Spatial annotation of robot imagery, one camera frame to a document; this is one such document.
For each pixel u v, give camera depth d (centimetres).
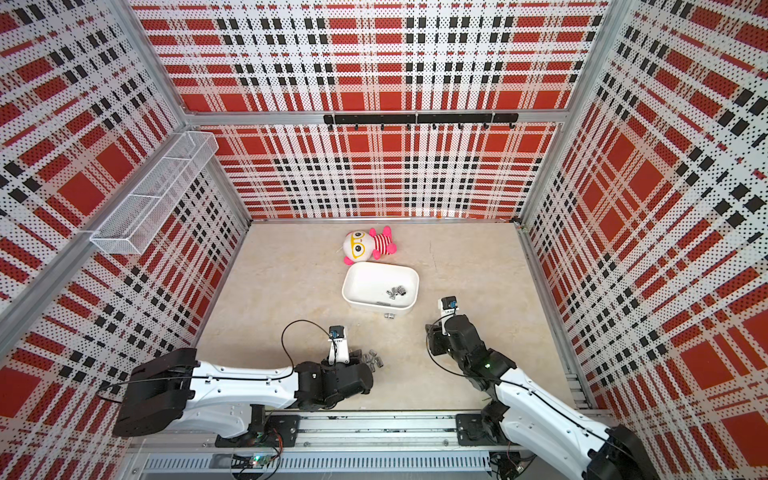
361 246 104
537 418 49
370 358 86
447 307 72
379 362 85
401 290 99
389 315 93
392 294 99
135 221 70
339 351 71
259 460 69
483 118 89
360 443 73
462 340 61
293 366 57
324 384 59
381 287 101
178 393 42
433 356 74
